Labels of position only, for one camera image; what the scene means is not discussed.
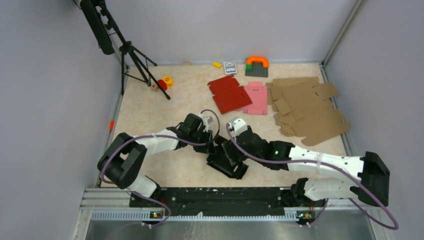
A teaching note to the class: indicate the orange arch toy block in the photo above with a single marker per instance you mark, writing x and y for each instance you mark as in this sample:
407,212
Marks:
257,59

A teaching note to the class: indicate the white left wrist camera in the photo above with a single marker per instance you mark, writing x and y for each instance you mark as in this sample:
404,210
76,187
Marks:
206,122

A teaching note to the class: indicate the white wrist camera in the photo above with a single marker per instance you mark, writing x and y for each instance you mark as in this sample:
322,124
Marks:
238,126
206,122

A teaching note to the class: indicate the small wooden cube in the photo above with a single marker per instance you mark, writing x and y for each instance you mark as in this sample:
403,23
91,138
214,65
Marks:
154,88

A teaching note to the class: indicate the yellow small block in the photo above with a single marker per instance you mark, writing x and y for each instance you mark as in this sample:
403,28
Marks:
217,64

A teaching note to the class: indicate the small wooden block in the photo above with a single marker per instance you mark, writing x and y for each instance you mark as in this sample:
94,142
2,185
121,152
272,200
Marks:
186,63

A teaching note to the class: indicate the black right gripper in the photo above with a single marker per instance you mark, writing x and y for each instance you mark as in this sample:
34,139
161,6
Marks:
249,128

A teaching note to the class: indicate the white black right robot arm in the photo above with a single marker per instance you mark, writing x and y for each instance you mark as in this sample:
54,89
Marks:
365,178

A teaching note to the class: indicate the pink flat cardboard sheet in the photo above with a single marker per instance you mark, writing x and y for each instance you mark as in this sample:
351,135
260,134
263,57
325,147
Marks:
258,94

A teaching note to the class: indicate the black corrugated paper box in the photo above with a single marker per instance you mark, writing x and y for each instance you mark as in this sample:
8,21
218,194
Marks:
227,159

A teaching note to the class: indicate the black camera tripod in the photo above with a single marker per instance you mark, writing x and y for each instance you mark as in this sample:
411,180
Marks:
111,41

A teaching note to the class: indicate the brown flat cardboard sheets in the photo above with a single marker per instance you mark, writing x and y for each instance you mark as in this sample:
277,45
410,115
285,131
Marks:
303,108

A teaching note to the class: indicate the grey building baseplate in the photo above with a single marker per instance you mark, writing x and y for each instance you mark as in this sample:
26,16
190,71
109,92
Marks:
257,71

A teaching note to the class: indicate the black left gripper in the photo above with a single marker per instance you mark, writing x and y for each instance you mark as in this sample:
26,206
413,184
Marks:
206,149

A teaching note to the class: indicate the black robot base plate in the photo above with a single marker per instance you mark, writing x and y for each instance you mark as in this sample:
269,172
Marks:
232,201

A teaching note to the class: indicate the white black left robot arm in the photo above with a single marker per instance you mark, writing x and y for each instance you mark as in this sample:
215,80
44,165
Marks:
122,161

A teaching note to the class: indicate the green small brick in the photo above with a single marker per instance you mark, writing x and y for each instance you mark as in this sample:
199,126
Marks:
248,67

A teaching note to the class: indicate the red yellow toy spool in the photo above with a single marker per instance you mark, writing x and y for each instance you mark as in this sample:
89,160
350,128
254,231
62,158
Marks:
166,82

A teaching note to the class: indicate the playing card deck box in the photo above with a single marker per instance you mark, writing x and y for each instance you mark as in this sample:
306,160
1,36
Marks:
230,67

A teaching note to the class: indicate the red flat cardboard sheet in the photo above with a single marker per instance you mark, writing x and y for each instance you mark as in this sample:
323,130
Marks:
228,94

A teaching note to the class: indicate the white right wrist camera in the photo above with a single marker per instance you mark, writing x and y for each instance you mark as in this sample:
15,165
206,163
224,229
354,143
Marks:
238,126

